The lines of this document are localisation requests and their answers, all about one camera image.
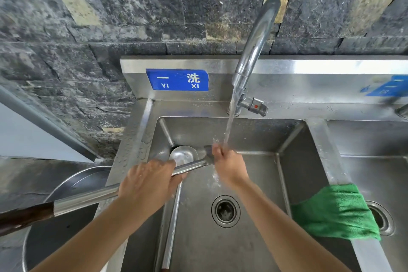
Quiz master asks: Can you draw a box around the person's right hand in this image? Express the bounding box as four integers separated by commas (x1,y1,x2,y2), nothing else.
212,144,250,190

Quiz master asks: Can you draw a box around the person's left hand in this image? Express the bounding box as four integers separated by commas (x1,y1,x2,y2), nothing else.
118,159,189,218

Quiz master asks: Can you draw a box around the steel ladle brown wooden handle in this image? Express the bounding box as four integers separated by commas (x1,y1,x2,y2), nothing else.
160,146,199,272

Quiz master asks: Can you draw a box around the steel ladle dark wooden handle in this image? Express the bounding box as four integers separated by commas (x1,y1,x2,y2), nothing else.
0,144,214,237

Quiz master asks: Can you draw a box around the chrome gooseneck faucet red dot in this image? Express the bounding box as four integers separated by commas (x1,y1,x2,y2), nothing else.
227,0,282,118

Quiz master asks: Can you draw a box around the person's left forearm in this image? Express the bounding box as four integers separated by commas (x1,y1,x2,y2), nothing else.
30,197,144,272

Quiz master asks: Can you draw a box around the person's right forearm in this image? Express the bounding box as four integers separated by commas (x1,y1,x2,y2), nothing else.
234,176,351,272

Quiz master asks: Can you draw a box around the stainless steel sink unit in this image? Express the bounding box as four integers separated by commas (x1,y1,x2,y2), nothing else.
95,55,408,272

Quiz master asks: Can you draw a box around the steel sink drain strainer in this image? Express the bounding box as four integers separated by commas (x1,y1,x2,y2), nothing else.
365,201,396,237
211,195,241,228

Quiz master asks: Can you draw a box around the large steel pot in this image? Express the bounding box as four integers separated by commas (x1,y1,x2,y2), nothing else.
21,166,112,272

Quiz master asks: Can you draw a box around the blue rectangular sign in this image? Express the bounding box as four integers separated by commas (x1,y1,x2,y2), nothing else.
146,68,210,92

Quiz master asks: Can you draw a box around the bright green cloth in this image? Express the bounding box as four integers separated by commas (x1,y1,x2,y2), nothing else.
290,183,382,241

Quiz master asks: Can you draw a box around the blue sign with droplet picture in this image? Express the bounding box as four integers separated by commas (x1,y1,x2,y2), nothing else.
360,74,408,97

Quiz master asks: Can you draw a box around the grey metal frame bar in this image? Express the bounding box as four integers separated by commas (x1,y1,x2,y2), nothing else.
0,85,102,162

